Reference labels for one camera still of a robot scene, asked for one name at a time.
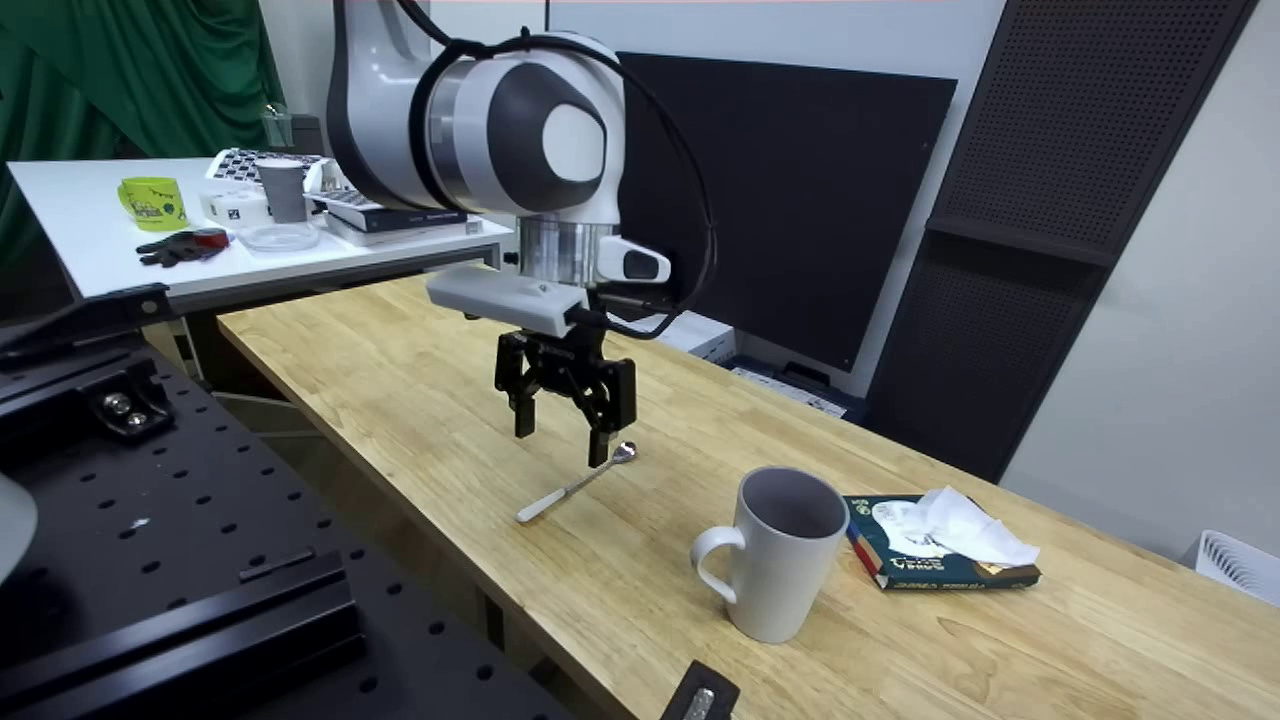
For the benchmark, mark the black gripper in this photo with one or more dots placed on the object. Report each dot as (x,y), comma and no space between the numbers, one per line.
(564,350)

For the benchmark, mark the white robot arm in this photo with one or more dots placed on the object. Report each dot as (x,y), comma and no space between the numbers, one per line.
(385,123)

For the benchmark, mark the grey cup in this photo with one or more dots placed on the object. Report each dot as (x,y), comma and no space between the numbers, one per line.
(283,189)

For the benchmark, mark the white ceramic mug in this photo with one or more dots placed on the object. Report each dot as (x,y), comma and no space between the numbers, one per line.
(787,575)

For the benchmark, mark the black monitor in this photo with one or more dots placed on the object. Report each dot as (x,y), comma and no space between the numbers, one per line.
(787,200)

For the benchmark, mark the black optical breadboard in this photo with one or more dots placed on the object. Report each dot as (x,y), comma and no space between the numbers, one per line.
(203,534)

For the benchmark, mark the white dotted packet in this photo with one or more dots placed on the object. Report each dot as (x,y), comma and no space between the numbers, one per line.
(232,165)

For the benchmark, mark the dark teal book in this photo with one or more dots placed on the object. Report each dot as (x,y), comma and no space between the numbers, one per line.
(933,575)

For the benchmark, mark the red and black tool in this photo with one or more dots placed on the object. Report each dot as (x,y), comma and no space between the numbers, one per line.
(181,245)

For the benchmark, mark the crumpled white tissue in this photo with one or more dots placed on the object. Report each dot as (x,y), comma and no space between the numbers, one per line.
(961,526)

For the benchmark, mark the yellow-green packet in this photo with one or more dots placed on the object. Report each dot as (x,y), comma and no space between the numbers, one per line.
(153,205)

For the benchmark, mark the white side table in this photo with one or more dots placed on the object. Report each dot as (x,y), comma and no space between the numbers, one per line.
(94,241)

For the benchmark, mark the green curtain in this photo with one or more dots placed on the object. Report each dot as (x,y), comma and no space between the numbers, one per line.
(123,82)

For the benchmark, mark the black metal mount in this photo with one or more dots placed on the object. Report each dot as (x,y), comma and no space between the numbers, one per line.
(128,411)

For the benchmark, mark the black aluminium rail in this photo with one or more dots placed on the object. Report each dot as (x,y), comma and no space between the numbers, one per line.
(174,646)

